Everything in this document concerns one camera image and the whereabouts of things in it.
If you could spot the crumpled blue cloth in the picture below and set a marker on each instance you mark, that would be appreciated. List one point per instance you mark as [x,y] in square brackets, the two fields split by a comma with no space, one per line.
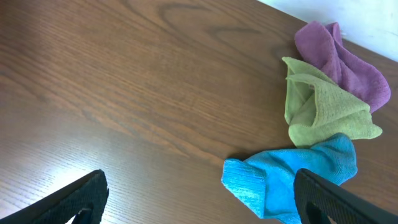
[265,181]

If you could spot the crumpled purple cloth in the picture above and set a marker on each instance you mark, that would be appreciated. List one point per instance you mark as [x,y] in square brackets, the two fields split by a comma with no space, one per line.
[322,46]

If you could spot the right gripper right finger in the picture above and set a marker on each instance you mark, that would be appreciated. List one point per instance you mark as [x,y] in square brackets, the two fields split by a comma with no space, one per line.
[320,201]

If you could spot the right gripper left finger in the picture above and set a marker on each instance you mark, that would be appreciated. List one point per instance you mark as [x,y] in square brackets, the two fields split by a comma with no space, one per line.
[82,201]

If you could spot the crumpled olive green cloth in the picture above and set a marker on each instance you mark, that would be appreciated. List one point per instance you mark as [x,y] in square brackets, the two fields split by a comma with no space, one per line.
[317,108]

